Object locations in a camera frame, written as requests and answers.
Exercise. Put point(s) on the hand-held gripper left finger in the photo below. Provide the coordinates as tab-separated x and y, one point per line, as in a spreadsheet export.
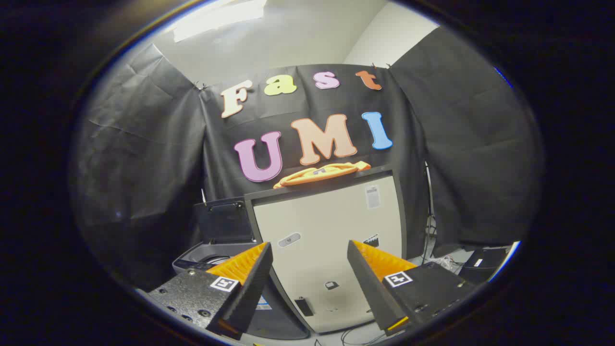
250	288

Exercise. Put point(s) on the orange button shirt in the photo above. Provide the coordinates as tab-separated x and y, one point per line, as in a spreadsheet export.
312	175

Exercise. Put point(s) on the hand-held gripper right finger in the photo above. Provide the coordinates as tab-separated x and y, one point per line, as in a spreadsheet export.
370	283

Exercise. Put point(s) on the black backdrop cloth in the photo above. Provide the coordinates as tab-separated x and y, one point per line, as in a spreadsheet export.
144	144

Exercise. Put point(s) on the grey washing machine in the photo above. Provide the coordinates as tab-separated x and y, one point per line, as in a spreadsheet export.
192	257

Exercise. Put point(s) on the black box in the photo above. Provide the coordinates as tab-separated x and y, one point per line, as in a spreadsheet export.
485	264

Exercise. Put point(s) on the grey cabinet with dark top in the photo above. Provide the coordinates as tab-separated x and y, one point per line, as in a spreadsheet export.
326	216

